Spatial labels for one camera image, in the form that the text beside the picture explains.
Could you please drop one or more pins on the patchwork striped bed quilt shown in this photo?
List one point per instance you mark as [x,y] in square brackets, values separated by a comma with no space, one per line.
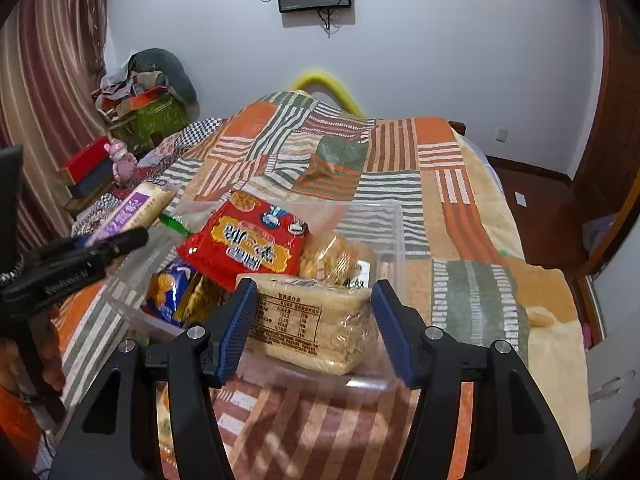
[464,273]

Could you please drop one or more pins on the red snack bag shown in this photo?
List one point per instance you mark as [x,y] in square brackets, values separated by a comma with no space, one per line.
[245,235]

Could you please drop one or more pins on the green snack bag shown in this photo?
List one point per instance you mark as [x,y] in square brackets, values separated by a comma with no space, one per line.
[174,225]

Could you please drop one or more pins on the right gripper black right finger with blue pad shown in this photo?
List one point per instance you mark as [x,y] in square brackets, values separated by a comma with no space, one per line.
[513,433]

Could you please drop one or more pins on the clear bag of fried snacks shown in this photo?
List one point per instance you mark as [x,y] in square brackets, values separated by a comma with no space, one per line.
[329,258]

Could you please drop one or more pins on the yellow curved foam tube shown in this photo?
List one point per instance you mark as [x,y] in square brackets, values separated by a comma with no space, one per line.
[331,85]

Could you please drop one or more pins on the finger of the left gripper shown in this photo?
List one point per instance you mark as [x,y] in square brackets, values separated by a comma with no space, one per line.
[71,251]
[49,286]

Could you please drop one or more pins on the brown wooden wardrobe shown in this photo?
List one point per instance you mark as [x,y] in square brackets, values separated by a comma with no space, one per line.
[607,179]

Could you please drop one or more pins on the red and black box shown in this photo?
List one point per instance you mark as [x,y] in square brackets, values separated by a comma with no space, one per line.
[88,169]

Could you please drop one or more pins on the brown round biscuit roll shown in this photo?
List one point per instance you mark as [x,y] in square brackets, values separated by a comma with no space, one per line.
[362,275]

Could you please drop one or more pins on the beige cracker pack with barcode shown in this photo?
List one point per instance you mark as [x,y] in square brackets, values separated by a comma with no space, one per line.
[310,324]

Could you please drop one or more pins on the grey green plush cushion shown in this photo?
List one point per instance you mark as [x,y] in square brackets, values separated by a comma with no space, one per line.
[160,60]

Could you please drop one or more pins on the yellow snack packet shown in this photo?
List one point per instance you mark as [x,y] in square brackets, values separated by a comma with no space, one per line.
[201,297]

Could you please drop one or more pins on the striped red beige curtain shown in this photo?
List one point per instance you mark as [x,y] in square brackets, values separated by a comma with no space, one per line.
[52,58]

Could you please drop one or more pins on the clear plastic storage bin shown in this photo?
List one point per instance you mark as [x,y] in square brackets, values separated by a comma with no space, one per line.
[376,226]

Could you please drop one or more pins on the purple label cracker pack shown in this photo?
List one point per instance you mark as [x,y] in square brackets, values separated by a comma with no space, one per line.
[140,208]

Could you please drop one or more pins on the blue cookie bag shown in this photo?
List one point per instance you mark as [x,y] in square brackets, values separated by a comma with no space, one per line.
[168,291]

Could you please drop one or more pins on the pink plush toy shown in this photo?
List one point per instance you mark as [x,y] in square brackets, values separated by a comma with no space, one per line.
[123,162]

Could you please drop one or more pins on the orange edged biscuit packet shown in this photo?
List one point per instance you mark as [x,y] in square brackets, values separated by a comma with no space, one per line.
[164,428]

